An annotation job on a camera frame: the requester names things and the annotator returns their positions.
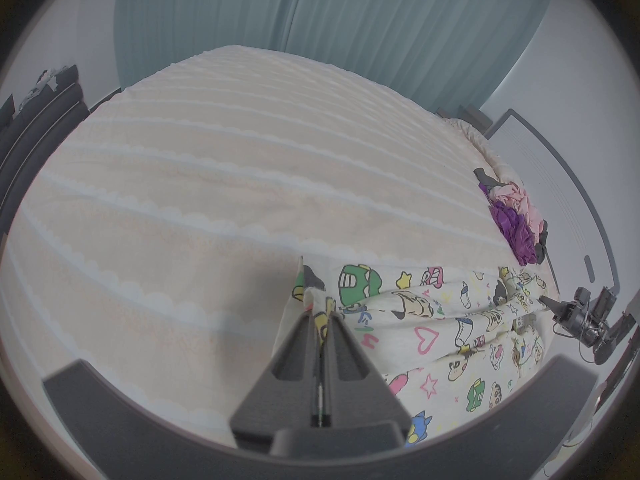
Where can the bed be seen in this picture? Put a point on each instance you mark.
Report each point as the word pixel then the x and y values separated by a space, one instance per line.
pixel 200 168

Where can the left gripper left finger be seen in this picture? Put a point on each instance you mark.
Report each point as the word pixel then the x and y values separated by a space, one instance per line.
pixel 285 383

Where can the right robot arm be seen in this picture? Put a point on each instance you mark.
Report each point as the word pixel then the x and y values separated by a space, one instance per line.
pixel 607 333

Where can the dark grey garment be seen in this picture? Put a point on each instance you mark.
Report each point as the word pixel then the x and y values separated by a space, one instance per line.
pixel 541 253

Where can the blue-green curtain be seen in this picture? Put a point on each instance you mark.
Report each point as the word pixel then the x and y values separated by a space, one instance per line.
pixel 350 18

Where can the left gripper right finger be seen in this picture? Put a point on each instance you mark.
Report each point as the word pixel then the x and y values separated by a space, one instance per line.
pixel 355 383

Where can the pink garment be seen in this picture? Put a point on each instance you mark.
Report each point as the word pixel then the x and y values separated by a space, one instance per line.
pixel 515 198

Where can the white printed pyjama top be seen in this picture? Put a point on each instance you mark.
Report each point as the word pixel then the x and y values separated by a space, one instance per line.
pixel 450 343

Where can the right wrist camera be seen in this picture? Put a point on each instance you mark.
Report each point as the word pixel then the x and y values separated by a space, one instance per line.
pixel 581 297

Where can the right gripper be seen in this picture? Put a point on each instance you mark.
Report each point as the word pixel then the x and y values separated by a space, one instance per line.
pixel 571 314

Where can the grey bedside table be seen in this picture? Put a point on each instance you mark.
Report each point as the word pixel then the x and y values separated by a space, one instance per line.
pixel 470 113

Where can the cream pillow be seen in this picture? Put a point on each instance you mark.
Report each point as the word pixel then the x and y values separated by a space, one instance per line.
pixel 482 143

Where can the purple garment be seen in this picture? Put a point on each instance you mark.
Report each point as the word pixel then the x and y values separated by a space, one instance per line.
pixel 515 233

